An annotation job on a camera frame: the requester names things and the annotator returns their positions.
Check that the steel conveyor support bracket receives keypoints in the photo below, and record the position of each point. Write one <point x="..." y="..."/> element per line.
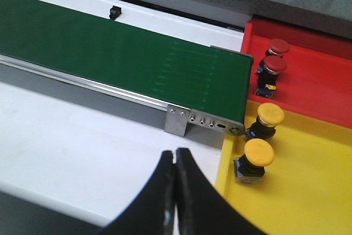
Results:
<point x="176" y="120"/>

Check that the red plastic tray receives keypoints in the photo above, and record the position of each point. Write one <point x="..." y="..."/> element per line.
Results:
<point x="317" y="81"/>

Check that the central red mushroom button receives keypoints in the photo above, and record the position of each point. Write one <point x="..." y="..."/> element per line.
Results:
<point x="267" y="74"/>

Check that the yellow plastic tray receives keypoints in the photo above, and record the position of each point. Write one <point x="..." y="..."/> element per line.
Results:
<point x="307" y="188"/>

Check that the green conveyor belt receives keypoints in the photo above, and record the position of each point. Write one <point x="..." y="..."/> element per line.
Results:
<point x="187" y="74"/>

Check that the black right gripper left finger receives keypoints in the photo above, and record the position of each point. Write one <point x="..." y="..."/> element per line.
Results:
<point x="153" y="209"/>

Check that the steel end bracket plate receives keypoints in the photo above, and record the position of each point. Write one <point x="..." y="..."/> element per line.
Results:
<point x="217" y="123"/>

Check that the red mushroom push button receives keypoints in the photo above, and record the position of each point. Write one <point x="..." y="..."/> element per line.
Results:
<point x="277" y="47"/>

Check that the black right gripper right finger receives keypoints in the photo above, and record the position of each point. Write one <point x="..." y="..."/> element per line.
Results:
<point x="201" y="209"/>

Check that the aluminium conveyor side rail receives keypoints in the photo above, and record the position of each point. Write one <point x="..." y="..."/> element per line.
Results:
<point x="89" y="84"/>

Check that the black photoelectric sensor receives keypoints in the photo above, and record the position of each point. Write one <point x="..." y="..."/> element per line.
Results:
<point x="115" y="12"/>

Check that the yellow mushroom push button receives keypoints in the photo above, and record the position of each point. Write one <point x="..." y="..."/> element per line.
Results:
<point x="269" y="115"/>

